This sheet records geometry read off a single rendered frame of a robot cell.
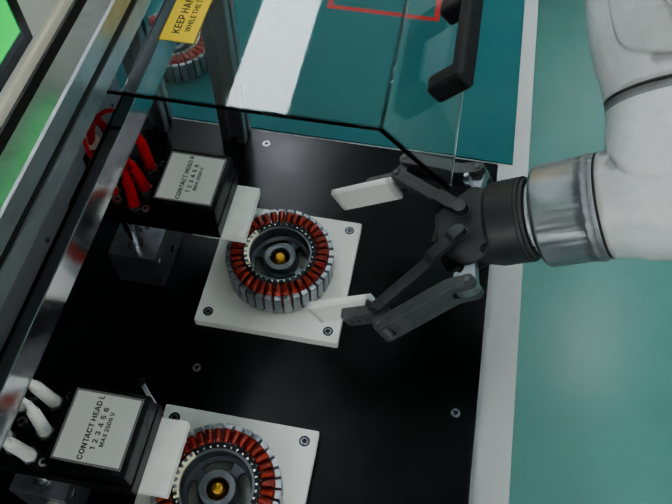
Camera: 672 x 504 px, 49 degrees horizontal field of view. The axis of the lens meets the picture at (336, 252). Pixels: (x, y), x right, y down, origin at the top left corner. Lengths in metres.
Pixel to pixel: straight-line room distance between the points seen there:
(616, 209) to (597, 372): 1.10
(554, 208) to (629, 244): 0.06
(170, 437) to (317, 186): 0.37
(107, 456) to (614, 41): 0.49
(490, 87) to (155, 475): 0.66
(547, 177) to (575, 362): 1.08
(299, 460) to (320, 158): 0.37
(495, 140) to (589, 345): 0.83
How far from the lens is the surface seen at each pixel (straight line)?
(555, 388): 1.64
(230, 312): 0.78
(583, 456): 1.61
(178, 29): 0.62
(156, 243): 0.78
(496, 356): 0.80
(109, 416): 0.60
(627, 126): 0.61
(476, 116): 0.99
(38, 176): 0.50
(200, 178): 0.70
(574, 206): 0.61
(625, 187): 0.60
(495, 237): 0.64
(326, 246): 0.77
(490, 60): 1.07
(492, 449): 0.76
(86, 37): 0.55
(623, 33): 0.62
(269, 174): 0.89
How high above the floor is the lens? 1.46
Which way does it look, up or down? 57 degrees down
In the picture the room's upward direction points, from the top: straight up
